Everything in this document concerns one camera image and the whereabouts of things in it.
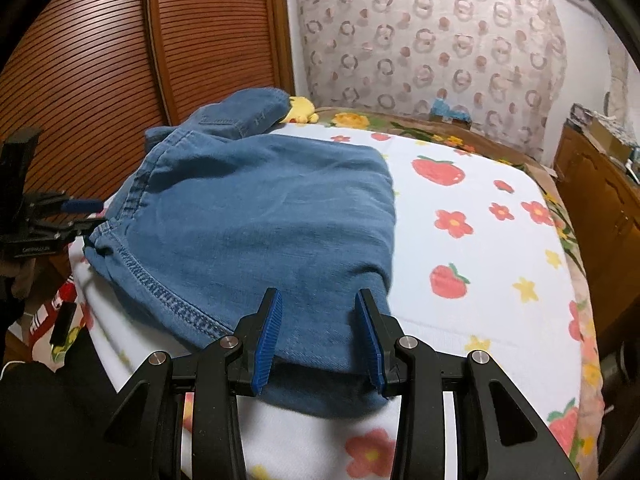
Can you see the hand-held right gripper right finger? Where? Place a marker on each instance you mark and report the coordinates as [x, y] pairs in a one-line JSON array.
[[372, 345]]

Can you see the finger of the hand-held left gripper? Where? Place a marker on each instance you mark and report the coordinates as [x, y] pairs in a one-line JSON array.
[[75, 227], [82, 205]]

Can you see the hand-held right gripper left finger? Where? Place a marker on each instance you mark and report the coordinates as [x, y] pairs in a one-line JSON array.
[[265, 345]]

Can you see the blue denim pants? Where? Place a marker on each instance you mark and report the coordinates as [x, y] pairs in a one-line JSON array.
[[250, 210]]

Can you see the person's left hand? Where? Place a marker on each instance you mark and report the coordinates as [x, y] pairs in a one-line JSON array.
[[22, 280]]

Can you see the red white printed cloth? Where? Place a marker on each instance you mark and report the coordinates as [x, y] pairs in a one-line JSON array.
[[50, 320]]

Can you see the black rectangular object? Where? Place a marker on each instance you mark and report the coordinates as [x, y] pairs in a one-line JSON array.
[[63, 324]]

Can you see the wooden slatted wardrobe door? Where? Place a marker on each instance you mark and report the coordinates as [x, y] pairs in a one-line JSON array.
[[220, 35], [75, 85]]

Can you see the person's black clothing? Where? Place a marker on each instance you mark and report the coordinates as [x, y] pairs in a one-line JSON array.
[[45, 420]]

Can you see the floral blanket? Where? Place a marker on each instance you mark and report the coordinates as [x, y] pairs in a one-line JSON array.
[[350, 120]]

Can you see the yellow plush toy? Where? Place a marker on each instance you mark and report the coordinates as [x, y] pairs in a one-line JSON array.
[[300, 110]]

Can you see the cardboard box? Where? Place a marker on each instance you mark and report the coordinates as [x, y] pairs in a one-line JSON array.
[[462, 119]]

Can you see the blue toy on bed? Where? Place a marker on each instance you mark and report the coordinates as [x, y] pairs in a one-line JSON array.
[[447, 107]]

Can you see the dark round object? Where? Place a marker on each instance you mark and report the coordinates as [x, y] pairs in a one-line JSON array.
[[620, 375]]

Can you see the wooden cabinet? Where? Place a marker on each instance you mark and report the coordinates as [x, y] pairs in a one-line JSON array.
[[600, 220]]

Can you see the patterned storage box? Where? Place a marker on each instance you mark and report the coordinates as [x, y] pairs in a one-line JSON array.
[[597, 125]]

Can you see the sheer circle pattern curtain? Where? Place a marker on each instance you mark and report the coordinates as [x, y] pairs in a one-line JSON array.
[[430, 35]]

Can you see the beige lace curtain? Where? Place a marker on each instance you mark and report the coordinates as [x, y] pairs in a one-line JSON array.
[[617, 80]]

